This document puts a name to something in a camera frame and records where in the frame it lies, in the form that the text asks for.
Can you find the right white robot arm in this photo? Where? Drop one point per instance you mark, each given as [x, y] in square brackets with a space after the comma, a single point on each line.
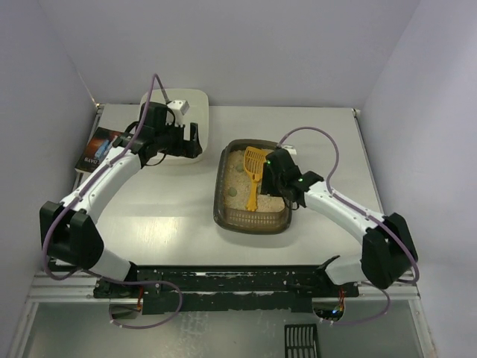
[387, 249]

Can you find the dark book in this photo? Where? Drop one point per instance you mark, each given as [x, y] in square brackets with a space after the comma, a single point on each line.
[96, 150]

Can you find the white plastic bin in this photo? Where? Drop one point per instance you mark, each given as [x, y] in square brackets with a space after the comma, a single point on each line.
[198, 112]

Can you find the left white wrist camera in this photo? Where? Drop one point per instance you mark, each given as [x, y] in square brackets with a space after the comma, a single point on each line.
[179, 107]

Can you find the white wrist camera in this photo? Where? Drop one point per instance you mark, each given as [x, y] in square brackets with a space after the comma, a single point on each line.
[179, 107]
[290, 149]

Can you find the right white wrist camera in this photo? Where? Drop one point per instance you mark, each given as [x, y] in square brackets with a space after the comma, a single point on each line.
[290, 149]

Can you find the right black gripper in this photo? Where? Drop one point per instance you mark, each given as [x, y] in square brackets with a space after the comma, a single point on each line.
[269, 183]

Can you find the yellow litter scoop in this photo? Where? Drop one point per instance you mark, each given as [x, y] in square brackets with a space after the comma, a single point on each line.
[254, 159]

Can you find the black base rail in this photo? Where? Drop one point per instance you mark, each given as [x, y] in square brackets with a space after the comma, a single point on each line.
[163, 289]

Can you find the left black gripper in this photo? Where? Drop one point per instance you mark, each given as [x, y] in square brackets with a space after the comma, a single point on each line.
[180, 140]

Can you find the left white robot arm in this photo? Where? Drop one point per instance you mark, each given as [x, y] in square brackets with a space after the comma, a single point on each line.
[68, 228]

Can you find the black vent grille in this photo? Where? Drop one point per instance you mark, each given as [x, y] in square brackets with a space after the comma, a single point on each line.
[301, 341]

